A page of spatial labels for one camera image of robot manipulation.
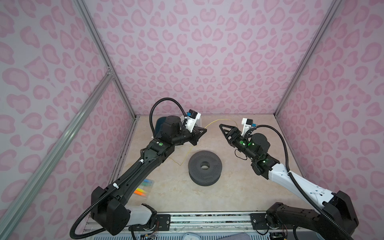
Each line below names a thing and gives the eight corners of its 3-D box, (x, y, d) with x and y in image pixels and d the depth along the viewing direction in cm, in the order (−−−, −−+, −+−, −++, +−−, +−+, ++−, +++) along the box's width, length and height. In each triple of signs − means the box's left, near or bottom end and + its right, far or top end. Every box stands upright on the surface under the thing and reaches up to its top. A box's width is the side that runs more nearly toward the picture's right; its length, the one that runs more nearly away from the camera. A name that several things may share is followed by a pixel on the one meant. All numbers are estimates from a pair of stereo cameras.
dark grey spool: (188, 185, 86) (187, 181, 82) (189, 155, 99) (189, 150, 94) (222, 185, 86) (224, 181, 82) (219, 155, 99) (220, 150, 94)
